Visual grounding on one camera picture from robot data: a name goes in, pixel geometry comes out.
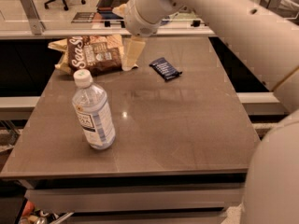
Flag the left metal glass post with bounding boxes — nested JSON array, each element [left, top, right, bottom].
[[20, 0, 45, 35]]

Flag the dark blue snack bar wrapper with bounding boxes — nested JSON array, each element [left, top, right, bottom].
[[149, 57, 181, 82]]

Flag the grey table drawer front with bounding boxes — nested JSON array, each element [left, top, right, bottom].
[[25, 183, 244, 213]]

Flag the clear plastic water bottle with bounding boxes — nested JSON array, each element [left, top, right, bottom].
[[72, 69, 116, 150]]

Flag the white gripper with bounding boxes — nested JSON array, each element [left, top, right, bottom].
[[112, 0, 181, 71]]

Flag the brown sea salt chip bag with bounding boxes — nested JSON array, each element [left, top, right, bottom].
[[49, 35, 137, 77]]

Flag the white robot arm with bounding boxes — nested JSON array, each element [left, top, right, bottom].
[[113, 0, 299, 224]]

